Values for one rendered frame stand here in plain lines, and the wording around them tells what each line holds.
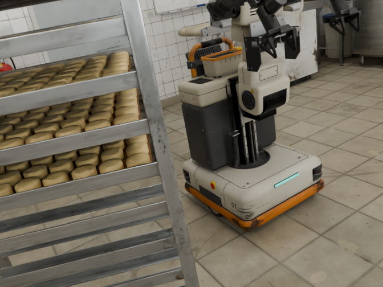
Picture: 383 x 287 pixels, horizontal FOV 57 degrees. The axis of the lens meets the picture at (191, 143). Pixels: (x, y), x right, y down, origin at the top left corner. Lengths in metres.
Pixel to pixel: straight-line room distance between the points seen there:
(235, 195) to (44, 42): 1.44
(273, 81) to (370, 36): 3.44
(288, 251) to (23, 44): 1.59
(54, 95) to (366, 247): 1.66
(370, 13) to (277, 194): 3.55
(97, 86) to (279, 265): 1.42
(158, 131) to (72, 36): 0.21
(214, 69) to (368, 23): 3.41
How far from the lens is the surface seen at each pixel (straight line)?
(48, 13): 4.13
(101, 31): 0.63
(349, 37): 5.97
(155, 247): 0.79
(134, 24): 0.59
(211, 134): 1.99
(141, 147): 0.78
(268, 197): 1.95
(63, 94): 0.65
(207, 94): 1.92
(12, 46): 0.65
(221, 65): 2.02
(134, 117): 0.69
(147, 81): 0.61
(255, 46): 1.66
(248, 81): 1.79
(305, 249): 1.93
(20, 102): 0.67
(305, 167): 2.10
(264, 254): 1.90
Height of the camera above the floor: 1.26
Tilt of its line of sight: 23 degrees down
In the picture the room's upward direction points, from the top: 10 degrees counter-clockwise
